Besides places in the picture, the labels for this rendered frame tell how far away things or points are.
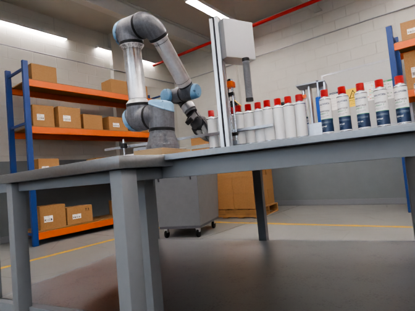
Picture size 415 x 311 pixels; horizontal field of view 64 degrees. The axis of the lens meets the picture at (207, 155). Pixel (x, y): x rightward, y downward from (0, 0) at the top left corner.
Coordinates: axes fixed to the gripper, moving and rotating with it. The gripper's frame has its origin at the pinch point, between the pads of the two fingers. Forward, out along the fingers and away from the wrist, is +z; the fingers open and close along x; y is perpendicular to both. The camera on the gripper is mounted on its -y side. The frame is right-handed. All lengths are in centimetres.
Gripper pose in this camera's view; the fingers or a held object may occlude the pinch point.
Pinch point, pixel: (207, 139)
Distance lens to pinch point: 177.8
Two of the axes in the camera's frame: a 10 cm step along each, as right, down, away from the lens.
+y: 4.5, 0.0, 8.9
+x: -7.3, 5.8, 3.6
